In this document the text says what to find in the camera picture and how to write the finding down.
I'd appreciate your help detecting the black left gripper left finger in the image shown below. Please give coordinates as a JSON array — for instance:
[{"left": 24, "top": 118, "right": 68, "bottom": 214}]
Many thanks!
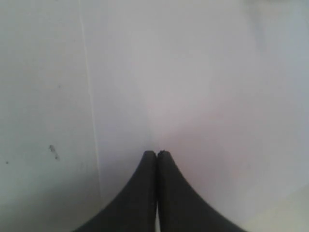
[{"left": 76, "top": 151, "right": 157, "bottom": 232}]

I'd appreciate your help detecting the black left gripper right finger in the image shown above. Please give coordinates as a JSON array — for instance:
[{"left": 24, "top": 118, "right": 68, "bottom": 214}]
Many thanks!
[{"left": 156, "top": 151, "right": 244, "bottom": 232}]

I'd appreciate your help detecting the white paper sheet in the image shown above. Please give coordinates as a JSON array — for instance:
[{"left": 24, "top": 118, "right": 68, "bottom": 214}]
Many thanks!
[{"left": 80, "top": 0, "right": 309, "bottom": 232}]

